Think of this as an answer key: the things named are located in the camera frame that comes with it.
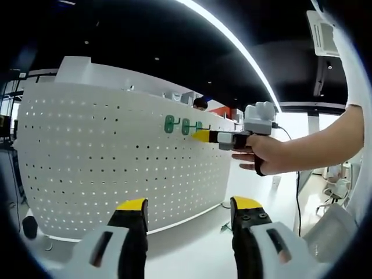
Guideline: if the person's light shirt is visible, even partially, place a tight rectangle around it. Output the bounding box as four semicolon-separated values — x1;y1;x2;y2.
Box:
331;23;371;224

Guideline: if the white mesh office chair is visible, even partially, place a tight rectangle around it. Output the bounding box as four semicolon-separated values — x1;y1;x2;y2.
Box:
302;202;360;264

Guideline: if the white ceiling air vent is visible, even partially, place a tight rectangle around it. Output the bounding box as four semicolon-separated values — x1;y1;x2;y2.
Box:
306;10;341;58

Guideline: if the black cylinder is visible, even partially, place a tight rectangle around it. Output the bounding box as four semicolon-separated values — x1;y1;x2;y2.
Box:
22;216;38;239

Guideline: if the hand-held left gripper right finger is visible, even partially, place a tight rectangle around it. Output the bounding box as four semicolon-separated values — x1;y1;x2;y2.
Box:
230;196;310;279

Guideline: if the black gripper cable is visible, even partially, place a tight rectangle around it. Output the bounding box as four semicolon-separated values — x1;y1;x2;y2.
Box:
272;122;302;235

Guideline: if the swivel office chair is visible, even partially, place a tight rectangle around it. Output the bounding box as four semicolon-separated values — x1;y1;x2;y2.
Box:
316;185;349;216

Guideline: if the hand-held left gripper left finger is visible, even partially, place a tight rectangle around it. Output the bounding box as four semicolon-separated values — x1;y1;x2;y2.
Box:
72;197;148;279

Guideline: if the red wall panel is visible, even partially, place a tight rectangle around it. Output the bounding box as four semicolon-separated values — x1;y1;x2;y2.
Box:
209;106;233;115

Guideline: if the long ceiling light strip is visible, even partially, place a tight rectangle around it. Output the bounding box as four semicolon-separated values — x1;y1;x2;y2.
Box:
178;0;283;113

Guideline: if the white perforated mounting plate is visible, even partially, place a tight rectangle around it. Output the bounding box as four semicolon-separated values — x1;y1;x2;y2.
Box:
14;83;236;244

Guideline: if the person's right hand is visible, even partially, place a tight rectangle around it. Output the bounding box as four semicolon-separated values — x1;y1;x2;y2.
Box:
231;135;294;176

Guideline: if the black hand strap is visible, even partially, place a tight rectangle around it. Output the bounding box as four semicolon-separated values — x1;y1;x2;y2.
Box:
252;153;267;177

